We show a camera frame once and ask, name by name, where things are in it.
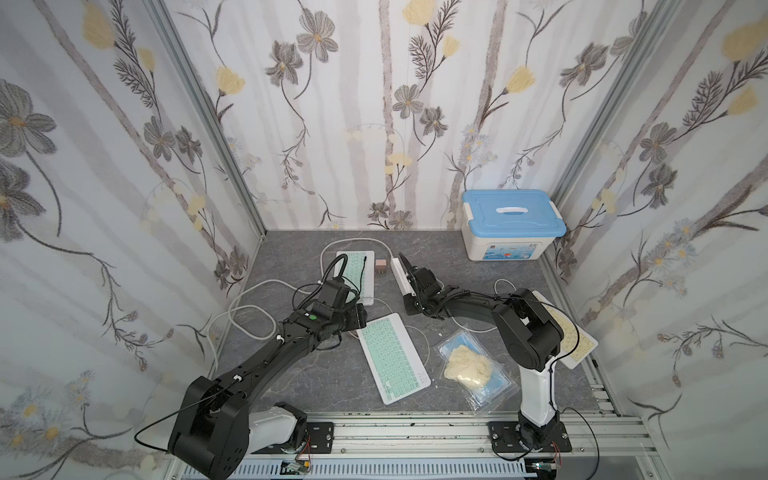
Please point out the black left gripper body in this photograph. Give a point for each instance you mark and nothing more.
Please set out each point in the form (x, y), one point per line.
(351, 294)

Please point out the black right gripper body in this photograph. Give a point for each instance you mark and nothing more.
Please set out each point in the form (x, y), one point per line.
(413, 288)

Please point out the white power strip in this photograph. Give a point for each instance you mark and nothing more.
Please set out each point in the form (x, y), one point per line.
(401, 278)

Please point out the green keyboard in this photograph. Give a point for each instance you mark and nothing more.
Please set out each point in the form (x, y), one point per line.
(396, 367)
(359, 275)

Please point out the yellow wireless keyboard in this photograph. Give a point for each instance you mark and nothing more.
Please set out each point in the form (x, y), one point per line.
(576, 341)

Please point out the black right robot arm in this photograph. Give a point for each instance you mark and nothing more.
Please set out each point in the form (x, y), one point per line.
(529, 332)

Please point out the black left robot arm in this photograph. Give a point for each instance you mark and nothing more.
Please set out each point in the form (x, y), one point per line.
(216, 427)

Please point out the blue lid storage box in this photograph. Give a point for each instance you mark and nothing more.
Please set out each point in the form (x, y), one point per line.
(509, 225)

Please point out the bag of gloves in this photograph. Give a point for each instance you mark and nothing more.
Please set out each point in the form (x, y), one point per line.
(485, 383)

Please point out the white ribbed cable duct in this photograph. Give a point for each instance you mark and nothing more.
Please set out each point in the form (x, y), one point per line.
(469, 468)

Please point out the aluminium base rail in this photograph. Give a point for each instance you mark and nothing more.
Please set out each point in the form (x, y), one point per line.
(599, 445)

